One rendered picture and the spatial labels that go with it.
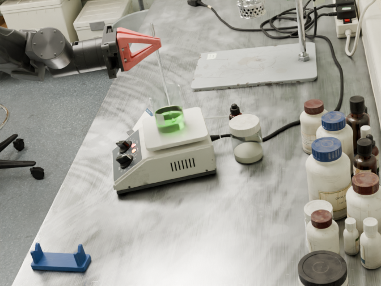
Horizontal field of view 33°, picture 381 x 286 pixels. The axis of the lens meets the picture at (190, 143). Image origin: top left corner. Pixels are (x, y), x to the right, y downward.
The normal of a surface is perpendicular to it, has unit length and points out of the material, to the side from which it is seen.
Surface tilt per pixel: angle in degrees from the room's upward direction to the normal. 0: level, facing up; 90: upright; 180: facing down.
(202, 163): 90
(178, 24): 0
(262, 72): 0
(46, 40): 48
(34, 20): 92
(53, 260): 0
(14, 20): 92
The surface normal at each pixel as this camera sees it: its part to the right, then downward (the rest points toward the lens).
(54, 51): -0.07, -0.17
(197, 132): -0.17, -0.84
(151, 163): 0.13, 0.51
